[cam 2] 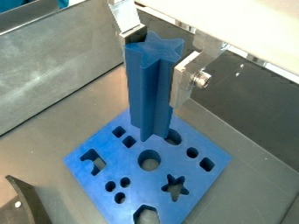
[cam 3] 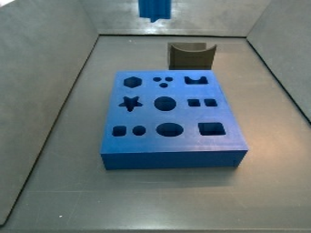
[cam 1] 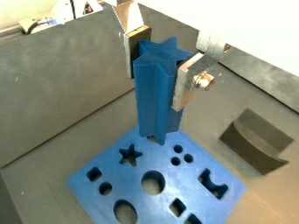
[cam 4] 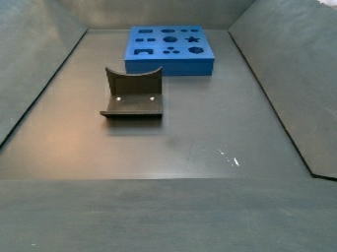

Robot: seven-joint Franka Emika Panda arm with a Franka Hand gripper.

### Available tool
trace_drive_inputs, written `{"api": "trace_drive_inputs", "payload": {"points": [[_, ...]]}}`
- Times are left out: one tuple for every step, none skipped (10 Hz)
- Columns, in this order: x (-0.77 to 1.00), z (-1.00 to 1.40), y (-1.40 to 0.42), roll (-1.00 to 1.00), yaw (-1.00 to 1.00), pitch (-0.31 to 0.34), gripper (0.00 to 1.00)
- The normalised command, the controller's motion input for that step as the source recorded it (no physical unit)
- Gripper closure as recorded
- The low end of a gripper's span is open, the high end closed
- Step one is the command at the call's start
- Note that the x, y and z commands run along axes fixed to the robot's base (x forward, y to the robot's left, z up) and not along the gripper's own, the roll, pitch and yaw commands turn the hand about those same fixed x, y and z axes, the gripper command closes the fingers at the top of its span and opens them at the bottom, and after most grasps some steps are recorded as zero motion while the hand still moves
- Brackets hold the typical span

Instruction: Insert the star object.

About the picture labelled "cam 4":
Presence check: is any blue shape sorter block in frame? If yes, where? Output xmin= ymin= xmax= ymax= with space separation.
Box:
xmin=125 ymin=26 xmax=214 ymax=76

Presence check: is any black curved holder bracket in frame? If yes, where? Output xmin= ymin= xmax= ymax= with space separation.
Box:
xmin=100 ymin=68 xmax=163 ymax=118

